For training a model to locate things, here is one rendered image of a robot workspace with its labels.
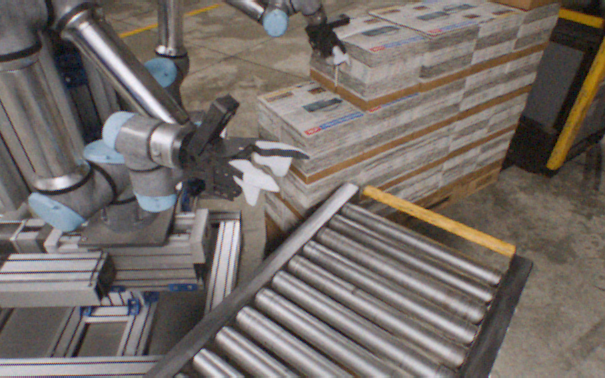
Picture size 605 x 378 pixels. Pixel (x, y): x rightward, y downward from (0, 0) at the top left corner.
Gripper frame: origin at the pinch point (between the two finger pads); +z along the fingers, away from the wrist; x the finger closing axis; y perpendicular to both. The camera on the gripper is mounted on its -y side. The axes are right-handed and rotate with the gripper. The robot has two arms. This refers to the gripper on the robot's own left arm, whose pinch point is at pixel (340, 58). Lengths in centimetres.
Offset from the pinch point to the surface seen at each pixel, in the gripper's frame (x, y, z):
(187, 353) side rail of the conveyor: 71, 91, -29
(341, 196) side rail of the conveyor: 49, 41, -1
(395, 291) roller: 83, 51, -6
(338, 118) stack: 14.7, 17.5, 8.7
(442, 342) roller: 98, 51, -7
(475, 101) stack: 18, -46, 61
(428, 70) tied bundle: 18.0, -23.9, 20.4
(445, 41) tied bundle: 17.8, -34.8, 14.9
